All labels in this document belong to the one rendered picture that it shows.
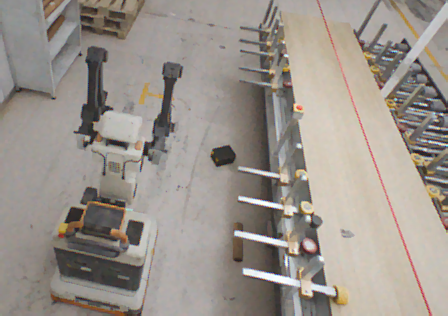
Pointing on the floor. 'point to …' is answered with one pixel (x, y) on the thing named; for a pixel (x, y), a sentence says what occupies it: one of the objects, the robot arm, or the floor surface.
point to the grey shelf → (28, 18)
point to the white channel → (416, 50)
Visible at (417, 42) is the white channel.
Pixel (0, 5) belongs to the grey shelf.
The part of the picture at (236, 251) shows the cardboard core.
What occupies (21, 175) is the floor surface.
